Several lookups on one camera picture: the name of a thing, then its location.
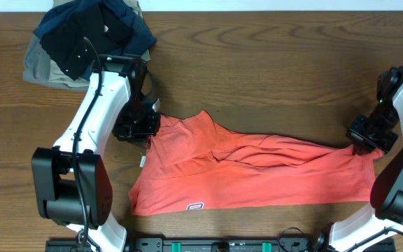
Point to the black folded shirt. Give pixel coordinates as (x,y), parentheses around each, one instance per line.
(65,44)

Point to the grey khaki folded garment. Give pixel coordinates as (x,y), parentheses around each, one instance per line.
(40,69)

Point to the black mounting rail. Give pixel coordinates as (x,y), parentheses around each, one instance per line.
(185,245)

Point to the red orange t-shirt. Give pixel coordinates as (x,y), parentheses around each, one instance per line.
(195,164)

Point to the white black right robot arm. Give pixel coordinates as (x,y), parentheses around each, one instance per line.
(373,226)

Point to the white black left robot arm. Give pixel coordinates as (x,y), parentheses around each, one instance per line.
(71,182)

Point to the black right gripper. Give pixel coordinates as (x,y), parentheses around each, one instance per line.
(355,134)

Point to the navy blue folded garment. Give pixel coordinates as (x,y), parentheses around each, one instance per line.
(57,15)

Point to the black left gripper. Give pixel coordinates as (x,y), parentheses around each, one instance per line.
(144,136)

